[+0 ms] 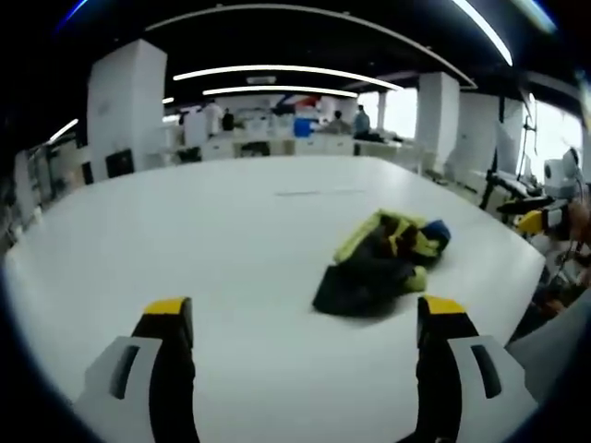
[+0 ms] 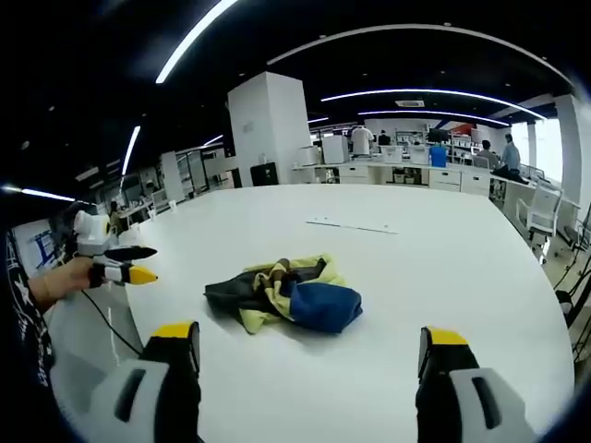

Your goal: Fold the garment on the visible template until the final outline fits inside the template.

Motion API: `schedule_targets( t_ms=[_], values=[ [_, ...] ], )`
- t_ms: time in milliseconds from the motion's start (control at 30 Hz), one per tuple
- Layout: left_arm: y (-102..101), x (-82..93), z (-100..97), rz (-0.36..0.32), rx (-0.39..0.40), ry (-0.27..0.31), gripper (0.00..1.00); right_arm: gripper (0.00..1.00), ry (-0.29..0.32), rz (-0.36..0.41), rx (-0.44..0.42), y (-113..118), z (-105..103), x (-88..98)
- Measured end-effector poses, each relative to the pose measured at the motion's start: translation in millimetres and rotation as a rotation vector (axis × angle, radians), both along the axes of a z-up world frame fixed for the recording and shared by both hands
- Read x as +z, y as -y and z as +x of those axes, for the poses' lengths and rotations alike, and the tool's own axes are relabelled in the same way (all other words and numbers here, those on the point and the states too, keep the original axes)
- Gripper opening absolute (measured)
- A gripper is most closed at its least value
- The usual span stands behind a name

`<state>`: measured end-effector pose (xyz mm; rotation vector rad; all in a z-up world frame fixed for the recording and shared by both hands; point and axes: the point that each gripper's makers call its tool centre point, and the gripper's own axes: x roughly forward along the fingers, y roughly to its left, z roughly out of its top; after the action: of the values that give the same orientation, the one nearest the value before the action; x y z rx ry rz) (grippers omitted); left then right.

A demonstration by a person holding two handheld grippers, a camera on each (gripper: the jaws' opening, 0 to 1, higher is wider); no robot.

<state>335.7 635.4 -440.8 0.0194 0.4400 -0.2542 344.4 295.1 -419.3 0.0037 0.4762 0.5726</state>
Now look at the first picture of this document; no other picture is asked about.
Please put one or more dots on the row of white desks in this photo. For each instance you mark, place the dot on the row of white desks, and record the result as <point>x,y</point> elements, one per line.
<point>295,147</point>

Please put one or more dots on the long ceiling light strip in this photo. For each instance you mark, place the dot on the long ceiling light strip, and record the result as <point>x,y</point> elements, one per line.
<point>63,130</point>
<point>489,27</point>
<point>286,69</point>
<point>277,89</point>

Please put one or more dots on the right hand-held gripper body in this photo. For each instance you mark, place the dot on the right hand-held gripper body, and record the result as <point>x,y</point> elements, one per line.
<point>559,173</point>

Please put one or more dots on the blue box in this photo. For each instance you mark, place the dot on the blue box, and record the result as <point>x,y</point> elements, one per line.
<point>304,127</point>

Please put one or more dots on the white pillar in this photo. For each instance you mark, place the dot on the white pillar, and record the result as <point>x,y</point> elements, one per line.
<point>127,106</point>
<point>436,117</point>

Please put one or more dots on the person's right hand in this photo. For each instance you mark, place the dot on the person's right hand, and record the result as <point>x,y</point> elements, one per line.
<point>581,221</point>

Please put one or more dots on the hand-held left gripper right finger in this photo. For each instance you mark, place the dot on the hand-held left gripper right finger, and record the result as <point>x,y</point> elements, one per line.
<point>466,374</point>

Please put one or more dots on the black square box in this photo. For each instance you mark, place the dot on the black square box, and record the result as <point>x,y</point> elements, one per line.
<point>119,163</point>

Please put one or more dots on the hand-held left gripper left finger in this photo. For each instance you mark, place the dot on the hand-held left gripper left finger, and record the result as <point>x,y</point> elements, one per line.
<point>138,369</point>

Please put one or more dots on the yellow-green and black garment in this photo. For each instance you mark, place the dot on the yellow-green and black garment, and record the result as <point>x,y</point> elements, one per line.
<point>378,263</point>

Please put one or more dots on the person's grey clothing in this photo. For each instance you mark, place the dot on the person's grey clothing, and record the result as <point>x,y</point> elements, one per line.
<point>558,341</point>

